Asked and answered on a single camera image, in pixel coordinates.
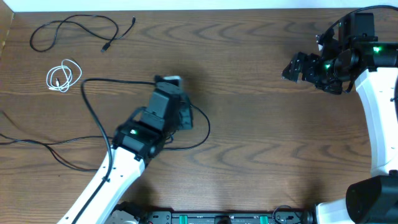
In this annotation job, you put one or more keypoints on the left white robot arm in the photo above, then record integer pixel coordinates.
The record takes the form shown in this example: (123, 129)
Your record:
(135, 143)

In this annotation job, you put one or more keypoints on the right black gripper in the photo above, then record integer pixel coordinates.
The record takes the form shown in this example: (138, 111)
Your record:
(311, 60)

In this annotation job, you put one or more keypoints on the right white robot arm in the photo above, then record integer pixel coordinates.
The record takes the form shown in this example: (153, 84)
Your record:
(370, 68)

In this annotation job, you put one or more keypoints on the white back board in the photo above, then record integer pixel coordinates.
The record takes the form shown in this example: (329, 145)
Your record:
(164, 5)

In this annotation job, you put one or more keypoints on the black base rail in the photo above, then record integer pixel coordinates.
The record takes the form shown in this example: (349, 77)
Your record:
(127, 212)

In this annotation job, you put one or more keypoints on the cardboard side panel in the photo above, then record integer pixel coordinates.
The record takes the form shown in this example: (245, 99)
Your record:
(6, 18)

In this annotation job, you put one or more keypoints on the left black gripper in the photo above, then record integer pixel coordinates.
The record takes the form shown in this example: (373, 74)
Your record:
(188, 124)

